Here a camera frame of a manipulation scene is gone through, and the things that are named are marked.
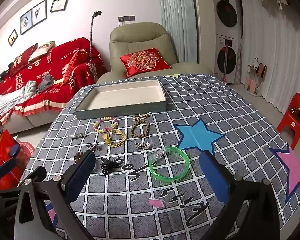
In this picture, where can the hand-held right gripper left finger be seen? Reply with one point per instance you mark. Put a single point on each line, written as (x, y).
(81, 175)

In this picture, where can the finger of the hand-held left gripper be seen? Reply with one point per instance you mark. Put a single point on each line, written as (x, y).
(14, 151)
(5, 168)

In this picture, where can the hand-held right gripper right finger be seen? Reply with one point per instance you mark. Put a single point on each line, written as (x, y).
(215, 177)

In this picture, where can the silver rhinestone hair clip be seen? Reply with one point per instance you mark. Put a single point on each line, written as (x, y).
(77, 136)

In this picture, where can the green translucent bangle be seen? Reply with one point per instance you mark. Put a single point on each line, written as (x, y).
(155, 172)

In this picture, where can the beige bunny hair clip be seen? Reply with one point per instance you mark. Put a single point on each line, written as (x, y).
(141, 116)

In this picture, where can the grey jewelry tray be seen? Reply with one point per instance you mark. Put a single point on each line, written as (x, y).
(120, 92)

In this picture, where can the red round floor mat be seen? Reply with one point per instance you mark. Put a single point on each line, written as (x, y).
(27, 150)

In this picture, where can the red bag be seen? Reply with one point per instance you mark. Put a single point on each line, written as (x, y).
(5, 140)

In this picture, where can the black claw clip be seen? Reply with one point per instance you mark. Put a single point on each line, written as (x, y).
(107, 166)

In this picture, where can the small silver ornament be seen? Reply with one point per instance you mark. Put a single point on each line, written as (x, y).
(93, 147)

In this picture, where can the beige sofa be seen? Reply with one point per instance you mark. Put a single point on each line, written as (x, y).
(27, 121)

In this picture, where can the light blue knitted blanket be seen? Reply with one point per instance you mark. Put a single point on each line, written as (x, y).
(10, 100)

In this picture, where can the clear crystal hair clip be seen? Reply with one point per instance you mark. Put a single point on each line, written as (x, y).
(161, 153)

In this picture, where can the grey clothing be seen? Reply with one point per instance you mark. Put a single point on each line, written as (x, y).
(45, 83)

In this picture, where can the red printed pillow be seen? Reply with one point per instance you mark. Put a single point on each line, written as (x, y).
(23, 55)

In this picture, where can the red plastic stool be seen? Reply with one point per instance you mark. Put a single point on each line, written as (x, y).
(293, 120)

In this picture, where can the red fringed pillow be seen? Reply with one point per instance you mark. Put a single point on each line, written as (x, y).
(71, 67)

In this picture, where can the white printed pillow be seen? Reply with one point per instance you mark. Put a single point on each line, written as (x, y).
(41, 50)

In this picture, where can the red covered sofa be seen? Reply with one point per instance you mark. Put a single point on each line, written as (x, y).
(60, 55)

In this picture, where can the slipper rack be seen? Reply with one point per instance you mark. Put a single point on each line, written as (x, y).
(256, 77)

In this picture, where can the red mop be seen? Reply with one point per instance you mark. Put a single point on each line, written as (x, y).
(225, 62)

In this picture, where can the white washing machine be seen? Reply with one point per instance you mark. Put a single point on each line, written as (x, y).
(227, 60)

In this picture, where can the black framed portrait photo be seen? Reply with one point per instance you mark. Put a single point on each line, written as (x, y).
(26, 22)

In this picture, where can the red embroidered cushion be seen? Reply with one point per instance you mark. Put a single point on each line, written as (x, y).
(145, 61)

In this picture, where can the white curtain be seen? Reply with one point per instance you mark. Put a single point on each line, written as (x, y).
(277, 55)

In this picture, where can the gooseneck phone stand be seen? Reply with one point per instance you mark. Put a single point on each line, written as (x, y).
(91, 35)

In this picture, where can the black framed couple photo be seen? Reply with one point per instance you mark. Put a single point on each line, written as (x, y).
(39, 13)

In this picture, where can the light green armchair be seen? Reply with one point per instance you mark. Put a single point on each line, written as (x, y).
(140, 37)

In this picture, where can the black framed certificate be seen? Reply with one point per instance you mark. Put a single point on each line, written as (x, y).
(58, 5)

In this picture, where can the white dryer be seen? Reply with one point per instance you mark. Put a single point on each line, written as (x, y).
(227, 13)

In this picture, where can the light green curtain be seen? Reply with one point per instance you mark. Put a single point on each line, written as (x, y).
(177, 17)

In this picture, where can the small black picture frame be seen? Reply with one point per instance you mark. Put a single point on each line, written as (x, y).
(12, 38)

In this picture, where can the wall socket panel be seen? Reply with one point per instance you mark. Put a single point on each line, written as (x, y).
(126, 18)

